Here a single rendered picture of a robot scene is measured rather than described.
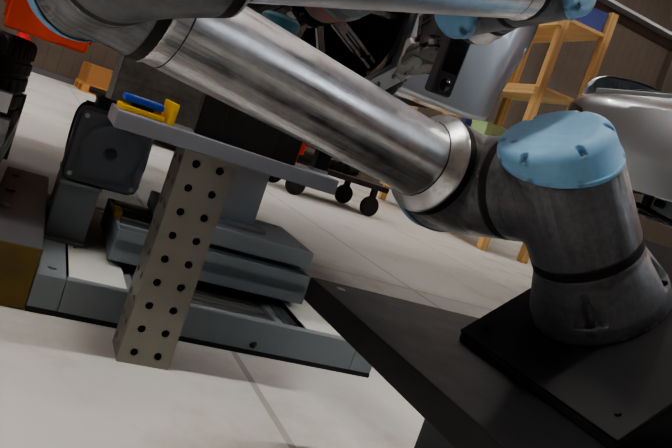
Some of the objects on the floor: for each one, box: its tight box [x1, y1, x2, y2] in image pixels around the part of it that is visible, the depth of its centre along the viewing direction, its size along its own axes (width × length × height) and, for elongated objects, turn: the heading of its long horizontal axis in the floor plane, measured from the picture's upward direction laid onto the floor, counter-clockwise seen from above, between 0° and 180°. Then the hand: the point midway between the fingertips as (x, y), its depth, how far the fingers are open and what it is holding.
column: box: [112, 146, 237, 370], centre depth 136 cm, size 10×10×42 cm
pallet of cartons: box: [74, 61, 113, 97], centre depth 1053 cm, size 118×85×41 cm
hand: (402, 73), depth 137 cm, fingers closed
